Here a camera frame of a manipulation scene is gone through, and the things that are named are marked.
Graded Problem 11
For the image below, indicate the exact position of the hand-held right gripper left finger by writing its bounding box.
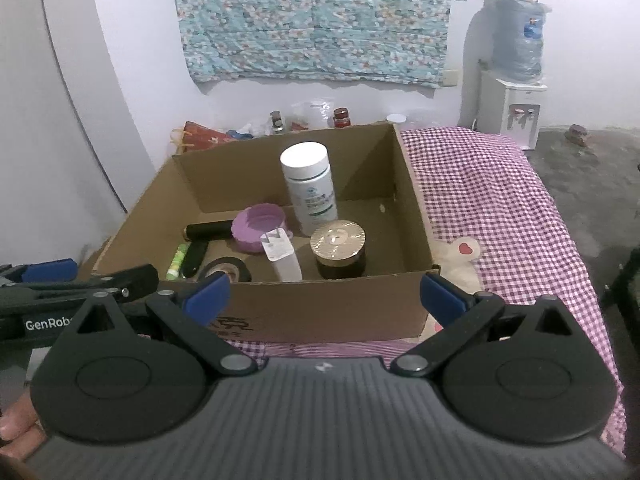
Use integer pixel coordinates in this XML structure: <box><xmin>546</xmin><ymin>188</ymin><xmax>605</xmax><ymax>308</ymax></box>
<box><xmin>50</xmin><ymin>272</ymin><xmax>258</xmax><ymax>379</ymax></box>

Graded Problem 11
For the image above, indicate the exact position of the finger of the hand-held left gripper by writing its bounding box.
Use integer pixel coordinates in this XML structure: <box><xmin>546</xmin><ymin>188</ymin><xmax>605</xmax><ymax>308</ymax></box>
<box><xmin>89</xmin><ymin>264</ymin><xmax>160</xmax><ymax>302</ymax></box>
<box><xmin>0</xmin><ymin>259</ymin><xmax>79</xmax><ymax>287</ymax></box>

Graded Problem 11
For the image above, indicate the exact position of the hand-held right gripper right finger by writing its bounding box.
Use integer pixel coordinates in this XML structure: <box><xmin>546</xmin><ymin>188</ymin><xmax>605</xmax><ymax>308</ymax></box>
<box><xmin>390</xmin><ymin>271</ymin><xmax>591</xmax><ymax>379</ymax></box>

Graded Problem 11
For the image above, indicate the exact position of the purple round container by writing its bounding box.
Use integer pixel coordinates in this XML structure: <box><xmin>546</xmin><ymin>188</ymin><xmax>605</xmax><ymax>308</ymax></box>
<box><xmin>232</xmin><ymin>203</ymin><xmax>287</xmax><ymax>255</ymax></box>

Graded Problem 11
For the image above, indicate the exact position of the dark jar with gold lid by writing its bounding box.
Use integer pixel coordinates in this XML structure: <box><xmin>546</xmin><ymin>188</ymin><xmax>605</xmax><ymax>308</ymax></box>
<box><xmin>309</xmin><ymin>220</ymin><xmax>367</xmax><ymax>281</ymax></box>

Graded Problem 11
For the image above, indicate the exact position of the brown cardboard box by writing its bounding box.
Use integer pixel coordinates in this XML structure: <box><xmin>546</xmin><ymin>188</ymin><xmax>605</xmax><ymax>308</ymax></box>
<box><xmin>90</xmin><ymin>122</ymin><xmax>441</xmax><ymax>345</ymax></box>

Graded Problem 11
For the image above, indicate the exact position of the white plastic bottle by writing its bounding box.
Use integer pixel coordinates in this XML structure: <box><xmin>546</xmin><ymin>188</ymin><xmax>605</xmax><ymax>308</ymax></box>
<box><xmin>279</xmin><ymin>143</ymin><xmax>339</xmax><ymax>237</ymax></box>

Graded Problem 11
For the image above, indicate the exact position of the person's right hand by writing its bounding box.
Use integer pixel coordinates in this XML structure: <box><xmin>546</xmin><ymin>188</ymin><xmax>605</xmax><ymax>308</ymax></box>
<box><xmin>0</xmin><ymin>392</ymin><xmax>48</xmax><ymax>463</ymax></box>

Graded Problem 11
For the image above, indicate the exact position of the black tape roll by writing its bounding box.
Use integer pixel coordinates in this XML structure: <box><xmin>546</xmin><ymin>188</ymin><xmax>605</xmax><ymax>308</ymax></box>
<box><xmin>200</xmin><ymin>257</ymin><xmax>253</xmax><ymax>283</ymax></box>

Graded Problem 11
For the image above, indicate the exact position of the black cylindrical tube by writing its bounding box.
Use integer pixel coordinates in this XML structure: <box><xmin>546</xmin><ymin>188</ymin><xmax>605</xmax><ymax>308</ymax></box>
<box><xmin>180</xmin><ymin>240</ymin><xmax>212</xmax><ymax>280</ymax></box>
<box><xmin>182</xmin><ymin>220</ymin><xmax>236</xmax><ymax>242</ymax></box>

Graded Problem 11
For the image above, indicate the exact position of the green lip balm stick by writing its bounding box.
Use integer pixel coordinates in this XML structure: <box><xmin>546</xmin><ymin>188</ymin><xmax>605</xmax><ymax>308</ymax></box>
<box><xmin>166</xmin><ymin>243</ymin><xmax>190</xmax><ymax>281</ymax></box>

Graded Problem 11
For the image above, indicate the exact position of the purple checkered bear bedsheet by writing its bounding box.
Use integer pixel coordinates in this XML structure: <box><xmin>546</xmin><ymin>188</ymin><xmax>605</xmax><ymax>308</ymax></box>
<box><xmin>220</xmin><ymin>126</ymin><xmax>626</xmax><ymax>456</ymax></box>

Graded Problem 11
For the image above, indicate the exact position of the red fabric pouch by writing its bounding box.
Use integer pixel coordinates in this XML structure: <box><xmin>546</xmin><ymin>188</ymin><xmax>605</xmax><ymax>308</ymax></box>
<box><xmin>170</xmin><ymin>121</ymin><xmax>236</xmax><ymax>156</ymax></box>

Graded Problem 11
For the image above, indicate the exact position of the white water dispenser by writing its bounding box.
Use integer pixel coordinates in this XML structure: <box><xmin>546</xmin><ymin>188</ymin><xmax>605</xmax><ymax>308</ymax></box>
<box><xmin>479</xmin><ymin>67</ymin><xmax>548</xmax><ymax>151</ymax></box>

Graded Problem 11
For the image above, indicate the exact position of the clear plastic container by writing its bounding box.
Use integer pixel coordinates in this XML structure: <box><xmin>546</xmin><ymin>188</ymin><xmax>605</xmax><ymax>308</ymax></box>
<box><xmin>290</xmin><ymin>99</ymin><xmax>333</xmax><ymax>133</ymax></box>

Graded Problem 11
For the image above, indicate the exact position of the blue water jug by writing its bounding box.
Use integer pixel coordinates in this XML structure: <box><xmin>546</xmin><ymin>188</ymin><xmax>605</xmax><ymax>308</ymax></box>
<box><xmin>487</xmin><ymin>0</ymin><xmax>551</xmax><ymax>83</ymax></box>

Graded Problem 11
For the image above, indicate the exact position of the dark furniture frame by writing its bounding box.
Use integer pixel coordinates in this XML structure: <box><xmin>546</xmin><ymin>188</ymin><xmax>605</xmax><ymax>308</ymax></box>
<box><xmin>600</xmin><ymin>247</ymin><xmax>640</xmax><ymax>331</ymax></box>

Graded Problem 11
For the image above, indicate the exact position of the blue floral wall cloth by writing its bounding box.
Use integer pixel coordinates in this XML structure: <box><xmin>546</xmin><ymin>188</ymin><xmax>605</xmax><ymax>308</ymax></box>
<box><xmin>171</xmin><ymin>0</ymin><xmax>472</xmax><ymax>88</ymax></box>

